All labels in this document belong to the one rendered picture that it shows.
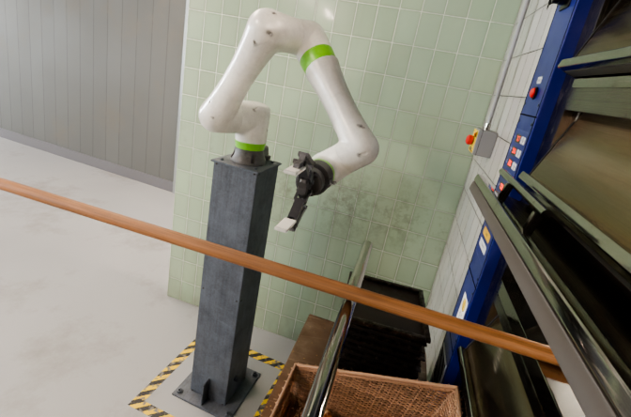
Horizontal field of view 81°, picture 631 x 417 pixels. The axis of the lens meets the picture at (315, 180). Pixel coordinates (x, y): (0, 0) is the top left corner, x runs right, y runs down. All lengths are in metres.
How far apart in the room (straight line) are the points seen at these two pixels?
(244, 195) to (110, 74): 3.58
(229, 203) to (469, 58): 1.25
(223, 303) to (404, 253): 0.96
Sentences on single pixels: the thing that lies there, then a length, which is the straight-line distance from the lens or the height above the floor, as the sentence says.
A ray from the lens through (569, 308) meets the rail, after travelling 0.45.
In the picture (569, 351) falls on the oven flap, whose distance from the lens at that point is 0.43.
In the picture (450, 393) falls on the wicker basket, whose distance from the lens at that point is 1.25.
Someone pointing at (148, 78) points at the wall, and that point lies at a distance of 4.52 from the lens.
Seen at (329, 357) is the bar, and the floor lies 1.17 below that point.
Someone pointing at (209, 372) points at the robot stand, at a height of 0.16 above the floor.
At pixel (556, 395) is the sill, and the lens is 0.80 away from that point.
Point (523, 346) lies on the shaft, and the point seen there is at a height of 1.20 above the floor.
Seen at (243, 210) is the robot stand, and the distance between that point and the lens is 1.52.
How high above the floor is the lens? 1.61
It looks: 17 degrees down
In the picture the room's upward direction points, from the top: 11 degrees clockwise
